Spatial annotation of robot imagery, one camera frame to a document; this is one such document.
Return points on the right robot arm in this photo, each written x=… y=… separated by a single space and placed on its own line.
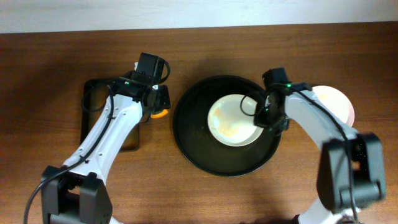
x=351 y=172

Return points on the black rectangular tray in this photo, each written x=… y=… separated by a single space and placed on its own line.
x=94 y=95

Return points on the white plate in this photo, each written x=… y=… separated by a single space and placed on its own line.
x=337 y=102
x=229 y=123

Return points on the orange green sponge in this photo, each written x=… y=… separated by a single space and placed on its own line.
x=160 y=114

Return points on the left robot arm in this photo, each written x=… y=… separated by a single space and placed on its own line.
x=76 y=192

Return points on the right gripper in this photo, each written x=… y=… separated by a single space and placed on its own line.
x=262 y=116

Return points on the round black tray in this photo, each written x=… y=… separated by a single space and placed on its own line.
x=198 y=145

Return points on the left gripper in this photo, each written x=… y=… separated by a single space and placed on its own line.
x=162 y=98

